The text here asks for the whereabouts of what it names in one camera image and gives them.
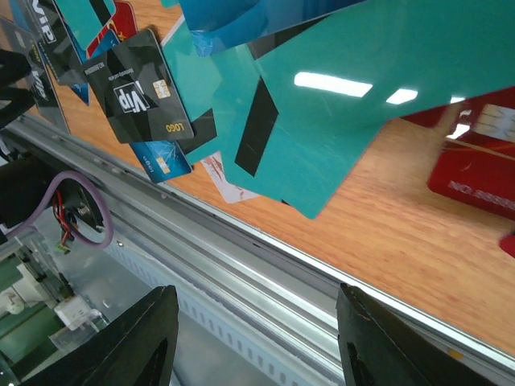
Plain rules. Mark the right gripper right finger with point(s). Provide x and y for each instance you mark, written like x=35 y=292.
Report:
x=378 y=348

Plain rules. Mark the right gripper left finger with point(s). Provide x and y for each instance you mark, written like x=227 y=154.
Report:
x=137 y=348

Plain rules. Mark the black vip card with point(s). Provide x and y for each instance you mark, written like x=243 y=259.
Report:
x=136 y=91
x=53 y=38
x=17 y=39

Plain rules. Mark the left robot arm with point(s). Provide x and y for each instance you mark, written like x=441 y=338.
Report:
x=24 y=180

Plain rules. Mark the blue card bottom of pile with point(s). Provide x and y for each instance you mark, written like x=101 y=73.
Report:
x=161 y=160

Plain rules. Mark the white card with red print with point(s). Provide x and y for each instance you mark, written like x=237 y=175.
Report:
x=230 y=193

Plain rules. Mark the red card bottom right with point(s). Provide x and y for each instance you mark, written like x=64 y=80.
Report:
x=476 y=163

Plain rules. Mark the teal card with stripe bottom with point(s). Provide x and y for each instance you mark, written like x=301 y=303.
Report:
x=334 y=86

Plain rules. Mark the teal card with stripe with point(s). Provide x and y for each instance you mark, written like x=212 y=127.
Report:
x=334 y=86
x=196 y=80

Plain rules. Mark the black vip card on red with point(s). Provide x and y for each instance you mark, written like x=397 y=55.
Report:
x=136 y=91

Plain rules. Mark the teal card with stripe left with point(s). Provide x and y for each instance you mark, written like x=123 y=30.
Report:
x=196 y=80

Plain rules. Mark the grey slotted cable duct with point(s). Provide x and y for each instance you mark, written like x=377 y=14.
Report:
x=252 y=350

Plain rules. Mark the aluminium rail frame front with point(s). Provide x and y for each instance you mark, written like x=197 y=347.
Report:
x=285 y=294

